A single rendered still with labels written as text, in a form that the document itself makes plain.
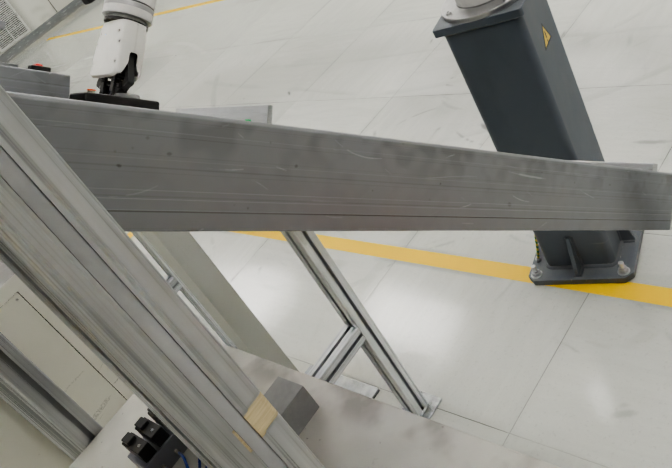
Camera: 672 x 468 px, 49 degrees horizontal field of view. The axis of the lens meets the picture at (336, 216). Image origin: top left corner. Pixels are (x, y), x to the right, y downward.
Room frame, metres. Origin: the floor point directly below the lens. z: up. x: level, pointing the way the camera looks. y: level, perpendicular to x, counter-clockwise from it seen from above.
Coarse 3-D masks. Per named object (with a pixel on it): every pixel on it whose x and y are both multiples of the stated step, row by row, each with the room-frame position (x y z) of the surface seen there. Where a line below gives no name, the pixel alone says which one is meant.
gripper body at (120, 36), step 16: (112, 16) 1.32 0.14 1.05; (112, 32) 1.31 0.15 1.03; (128, 32) 1.28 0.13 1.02; (144, 32) 1.30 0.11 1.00; (96, 48) 1.35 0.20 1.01; (112, 48) 1.29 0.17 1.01; (128, 48) 1.27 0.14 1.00; (144, 48) 1.29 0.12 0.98; (96, 64) 1.32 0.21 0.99; (112, 64) 1.27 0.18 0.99
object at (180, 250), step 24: (168, 240) 1.32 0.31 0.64; (192, 240) 1.34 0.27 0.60; (168, 264) 1.36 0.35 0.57; (192, 264) 1.33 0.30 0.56; (192, 288) 1.34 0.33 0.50; (216, 288) 1.33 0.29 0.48; (216, 312) 1.33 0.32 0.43; (240, 312) 1.34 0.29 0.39; (240, 336) 1.32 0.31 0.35; (264, 336) 1.34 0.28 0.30; (288, 360) 1.35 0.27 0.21; (336, 384) 1.41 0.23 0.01; (360, 384) 1.36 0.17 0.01
